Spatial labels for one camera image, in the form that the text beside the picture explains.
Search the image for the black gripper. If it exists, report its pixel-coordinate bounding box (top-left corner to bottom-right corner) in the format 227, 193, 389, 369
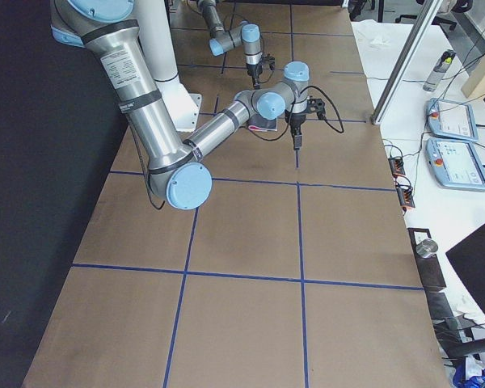
287, 97, 326, 151
247, 54, 276, 89

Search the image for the pink towel with grey edge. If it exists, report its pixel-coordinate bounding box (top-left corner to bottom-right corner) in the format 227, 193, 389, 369
247, 114, 277, 132

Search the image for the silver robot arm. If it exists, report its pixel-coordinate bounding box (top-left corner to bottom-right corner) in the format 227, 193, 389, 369
50, 1, 310, 210
196, 0, 276, 90

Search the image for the upper orange power strip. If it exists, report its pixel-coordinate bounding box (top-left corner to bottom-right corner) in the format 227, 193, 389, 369
388, 156, 406, 178

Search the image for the orange power strip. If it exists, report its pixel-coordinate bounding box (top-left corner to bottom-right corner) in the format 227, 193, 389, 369
395, 183, 415, 211
388, 156, 406, 178

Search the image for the lower orange power strip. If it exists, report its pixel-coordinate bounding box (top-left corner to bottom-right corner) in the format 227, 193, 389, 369
395, 183, 415, 211

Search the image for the crumpled white tissue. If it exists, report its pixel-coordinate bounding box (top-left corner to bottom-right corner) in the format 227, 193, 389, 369
367, 33, 391, 49

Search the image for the upper teach pendant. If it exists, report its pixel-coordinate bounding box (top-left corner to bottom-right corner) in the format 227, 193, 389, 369
425, 98, 479, 142

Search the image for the teach pendant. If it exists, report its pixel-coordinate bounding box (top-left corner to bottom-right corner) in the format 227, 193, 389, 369
425, 137, 485, 192
425, 98, 479, 142

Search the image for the lower teach pendant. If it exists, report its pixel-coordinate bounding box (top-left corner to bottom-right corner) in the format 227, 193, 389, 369
425, 137, 485, 192

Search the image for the grey water bottle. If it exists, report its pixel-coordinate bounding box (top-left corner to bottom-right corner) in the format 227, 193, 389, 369
423, 49, 456, 92

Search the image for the small metal cup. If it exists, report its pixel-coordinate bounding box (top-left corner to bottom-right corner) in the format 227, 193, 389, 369
415, 238, 438, 259

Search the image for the black box under cup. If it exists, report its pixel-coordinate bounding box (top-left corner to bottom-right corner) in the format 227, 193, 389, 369
407, 228, 446, 292

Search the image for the black monitor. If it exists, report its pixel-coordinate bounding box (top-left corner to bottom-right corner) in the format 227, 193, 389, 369
446, 224, 485, 314

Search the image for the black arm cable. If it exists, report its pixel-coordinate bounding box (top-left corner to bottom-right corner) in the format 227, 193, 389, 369
250, 84, 345, 142

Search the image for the aluminium frame post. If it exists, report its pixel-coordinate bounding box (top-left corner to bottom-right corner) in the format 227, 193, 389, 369
371, 0, 443, 125

